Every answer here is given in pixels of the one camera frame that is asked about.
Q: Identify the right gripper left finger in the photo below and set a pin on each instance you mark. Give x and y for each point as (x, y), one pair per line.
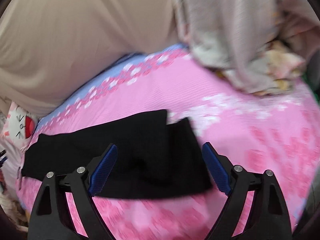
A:
(51, 216)

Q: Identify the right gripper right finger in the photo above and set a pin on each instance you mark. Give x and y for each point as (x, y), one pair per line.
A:
(268, 216)

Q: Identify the black pants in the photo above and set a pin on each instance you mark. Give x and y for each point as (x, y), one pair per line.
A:
(155, 159)

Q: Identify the pink rose bed sheet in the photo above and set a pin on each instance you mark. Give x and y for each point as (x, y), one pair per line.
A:
(279, 133)

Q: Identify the cat face pillow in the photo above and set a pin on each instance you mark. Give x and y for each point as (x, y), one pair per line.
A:
(19, 127)

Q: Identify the floral beige blanket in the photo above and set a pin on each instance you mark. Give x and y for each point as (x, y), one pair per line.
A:
(259, 46)

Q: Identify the beige duvet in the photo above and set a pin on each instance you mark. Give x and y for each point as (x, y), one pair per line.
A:
(50, 48)

